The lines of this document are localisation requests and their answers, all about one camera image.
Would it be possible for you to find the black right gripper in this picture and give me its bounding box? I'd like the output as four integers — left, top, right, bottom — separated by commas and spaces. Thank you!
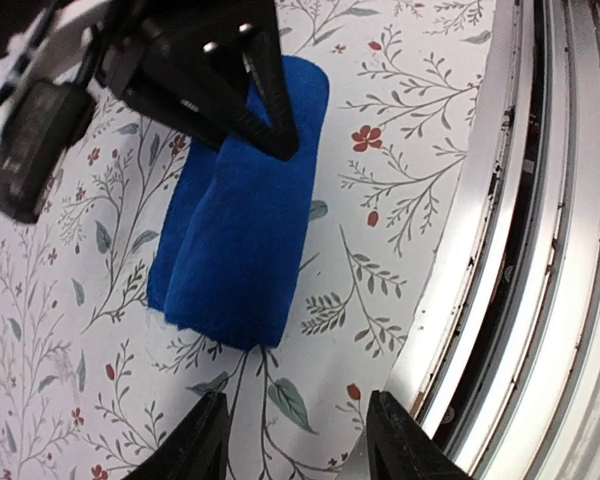
95, 1, 299, 160

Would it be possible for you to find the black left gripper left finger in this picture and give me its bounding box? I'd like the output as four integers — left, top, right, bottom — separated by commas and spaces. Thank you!
147, 393, 229, 480

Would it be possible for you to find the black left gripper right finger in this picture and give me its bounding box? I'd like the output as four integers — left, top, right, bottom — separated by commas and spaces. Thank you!
365, 390, 471, 480

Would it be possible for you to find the blue towel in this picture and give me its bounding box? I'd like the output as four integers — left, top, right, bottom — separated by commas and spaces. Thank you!
147, 56, 329, 351

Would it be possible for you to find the aluminium front table rail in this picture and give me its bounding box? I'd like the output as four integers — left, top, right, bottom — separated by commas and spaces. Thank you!
387, 1, 600, 479

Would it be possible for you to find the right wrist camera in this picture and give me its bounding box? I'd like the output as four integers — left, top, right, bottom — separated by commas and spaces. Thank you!
0, 80, 96, 224

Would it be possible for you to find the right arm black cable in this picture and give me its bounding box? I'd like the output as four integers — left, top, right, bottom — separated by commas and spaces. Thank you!
0, 0, 121, 124

